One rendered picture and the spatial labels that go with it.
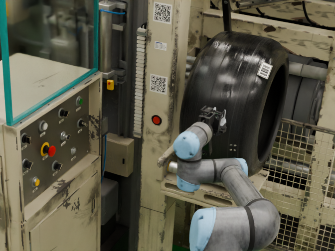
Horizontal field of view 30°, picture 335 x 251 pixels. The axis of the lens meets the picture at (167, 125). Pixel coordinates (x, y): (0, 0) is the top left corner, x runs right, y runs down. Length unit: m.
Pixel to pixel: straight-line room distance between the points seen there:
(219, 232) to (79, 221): 1.12
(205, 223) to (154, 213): 1.23
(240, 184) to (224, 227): 0.28
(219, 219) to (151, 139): 1.08
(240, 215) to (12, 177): 0.86
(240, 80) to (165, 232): 0.91
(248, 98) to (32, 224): 0.88
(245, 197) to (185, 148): 0.26
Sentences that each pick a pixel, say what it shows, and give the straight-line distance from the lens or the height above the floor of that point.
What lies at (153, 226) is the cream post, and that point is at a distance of 2.81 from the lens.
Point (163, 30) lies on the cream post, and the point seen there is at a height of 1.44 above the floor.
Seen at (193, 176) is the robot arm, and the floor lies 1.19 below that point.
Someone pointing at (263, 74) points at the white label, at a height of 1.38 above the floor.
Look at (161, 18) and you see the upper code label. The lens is 2.38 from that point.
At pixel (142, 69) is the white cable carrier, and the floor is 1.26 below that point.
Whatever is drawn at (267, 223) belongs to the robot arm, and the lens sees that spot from 1.60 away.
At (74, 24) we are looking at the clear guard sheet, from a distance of 2.25.
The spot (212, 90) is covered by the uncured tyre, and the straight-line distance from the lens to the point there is 2.21.
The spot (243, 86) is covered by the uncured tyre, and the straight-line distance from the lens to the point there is 2.19.
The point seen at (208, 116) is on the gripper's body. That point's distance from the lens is 2.04.
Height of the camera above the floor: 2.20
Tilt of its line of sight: 27 degrees down
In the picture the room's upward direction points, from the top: 4 degrees clockwise
